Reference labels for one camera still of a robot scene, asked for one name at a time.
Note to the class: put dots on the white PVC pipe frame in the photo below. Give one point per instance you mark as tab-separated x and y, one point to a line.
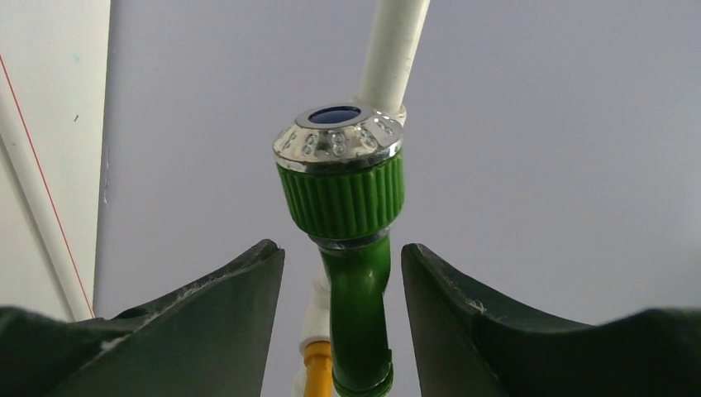
61	191

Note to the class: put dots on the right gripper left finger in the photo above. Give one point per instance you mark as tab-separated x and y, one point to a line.
208	338

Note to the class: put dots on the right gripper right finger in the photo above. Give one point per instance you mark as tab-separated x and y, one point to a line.
471	340

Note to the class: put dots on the green plastic faucet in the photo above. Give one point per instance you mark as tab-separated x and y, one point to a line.
341	169

